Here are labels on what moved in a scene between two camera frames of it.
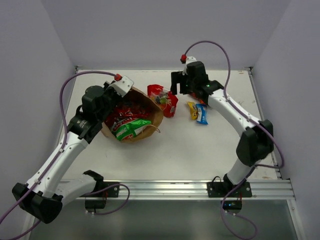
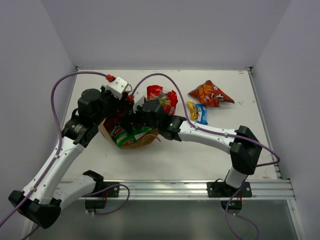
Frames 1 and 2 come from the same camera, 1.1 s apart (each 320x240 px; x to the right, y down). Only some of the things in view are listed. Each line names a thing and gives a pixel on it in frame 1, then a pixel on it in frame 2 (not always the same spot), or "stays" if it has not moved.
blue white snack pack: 202,117 stays
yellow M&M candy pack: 193,109 stays
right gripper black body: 190,85 to 139,119
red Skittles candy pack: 165,99 stays
